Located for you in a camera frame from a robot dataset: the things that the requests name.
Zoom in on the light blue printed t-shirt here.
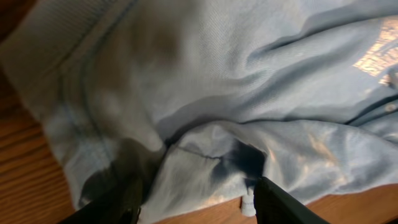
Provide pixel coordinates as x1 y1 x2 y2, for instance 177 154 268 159
1 0 397 223

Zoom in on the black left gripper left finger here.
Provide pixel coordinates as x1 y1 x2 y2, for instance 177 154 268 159
60 177 143 224

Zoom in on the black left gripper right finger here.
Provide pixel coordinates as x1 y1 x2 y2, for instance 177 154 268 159
254 177 328 224

